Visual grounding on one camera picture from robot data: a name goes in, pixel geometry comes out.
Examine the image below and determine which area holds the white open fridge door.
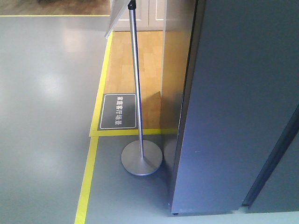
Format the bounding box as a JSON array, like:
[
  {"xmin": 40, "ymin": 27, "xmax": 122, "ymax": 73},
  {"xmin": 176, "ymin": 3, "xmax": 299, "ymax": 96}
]
[{"xmin": 171, "ymin": 0, "xmax": 299, "ymax": 214}]

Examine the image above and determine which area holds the dark floor label sign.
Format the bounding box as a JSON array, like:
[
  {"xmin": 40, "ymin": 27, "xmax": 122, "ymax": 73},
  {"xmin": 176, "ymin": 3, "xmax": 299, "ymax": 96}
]
[{"xmin": 99, "ymin": 93, "xmax": 137, "ymax": 130}]

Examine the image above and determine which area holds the grey tilted sign stand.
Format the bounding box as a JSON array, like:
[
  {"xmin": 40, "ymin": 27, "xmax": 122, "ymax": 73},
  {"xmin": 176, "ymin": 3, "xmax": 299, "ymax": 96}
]
[{"xmin": 105, "ymin": 0, "xmax": 163, "ymax": 176}]

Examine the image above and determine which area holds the white double door wardrobe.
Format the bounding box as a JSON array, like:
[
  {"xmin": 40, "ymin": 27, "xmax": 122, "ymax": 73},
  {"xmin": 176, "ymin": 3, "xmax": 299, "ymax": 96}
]
[{"xmin": 110, "ymin": 0, "xmax": 166, "ymax": 31}]

